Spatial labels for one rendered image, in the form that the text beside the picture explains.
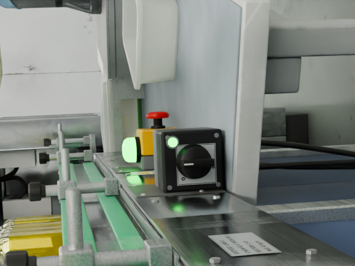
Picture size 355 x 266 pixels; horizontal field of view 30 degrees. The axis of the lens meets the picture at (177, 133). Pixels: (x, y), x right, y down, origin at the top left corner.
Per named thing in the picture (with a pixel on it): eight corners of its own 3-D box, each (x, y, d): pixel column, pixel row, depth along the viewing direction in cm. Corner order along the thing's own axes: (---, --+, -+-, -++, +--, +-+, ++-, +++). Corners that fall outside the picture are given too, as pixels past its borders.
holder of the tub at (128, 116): (140, 179, 180) (111, 181, 179) (135, 78, 179) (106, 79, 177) (148, 187, 163) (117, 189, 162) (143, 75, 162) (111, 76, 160)
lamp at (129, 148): (138, 161, 118) (121, 162, 118) (137, 135, 118) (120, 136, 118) (141, 163, 114) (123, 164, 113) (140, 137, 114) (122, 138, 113)
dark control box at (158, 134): (213, 182, 94) (154, 186, 92) (211, 126, 94) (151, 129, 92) (227, 189, 86) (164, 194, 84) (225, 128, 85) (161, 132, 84)
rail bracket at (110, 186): (119, 192, 101) (29, 199, 98) (117, 144, 100) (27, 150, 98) (122, 196, 97) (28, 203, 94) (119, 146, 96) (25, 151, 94)
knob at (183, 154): (211, 177, 86) (217, 180, 82) (176, 179, 85) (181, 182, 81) (209, 142, 85) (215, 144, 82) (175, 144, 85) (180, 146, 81)
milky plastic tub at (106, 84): (137, 160, 180) (105, 162, 178) (133, 77, 179) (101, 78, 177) (146, 166, 163) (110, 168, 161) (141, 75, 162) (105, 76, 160)
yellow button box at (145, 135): (178, 164, 121) (137, 167, 120) (176, 124, 121) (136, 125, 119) (185, 168, 114) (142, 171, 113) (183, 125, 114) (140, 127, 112)
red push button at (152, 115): (145, 131, 118) (144, 112, 118) (167, 130, 119) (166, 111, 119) (148, 131, 114) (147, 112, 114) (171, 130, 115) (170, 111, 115)
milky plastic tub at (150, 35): (183, 93, 120) (135, 95, 118) (163, 39, 138) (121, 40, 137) (189, 3, 110) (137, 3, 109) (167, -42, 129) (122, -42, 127)
